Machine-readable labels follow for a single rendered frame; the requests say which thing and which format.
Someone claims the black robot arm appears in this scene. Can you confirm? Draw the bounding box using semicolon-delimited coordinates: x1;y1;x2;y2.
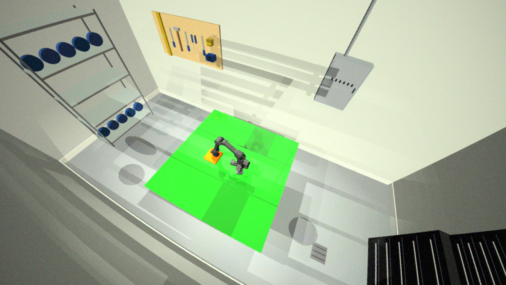
210;136;250;172

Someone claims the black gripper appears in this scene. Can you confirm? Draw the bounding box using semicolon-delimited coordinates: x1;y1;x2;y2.
230;159;249;169

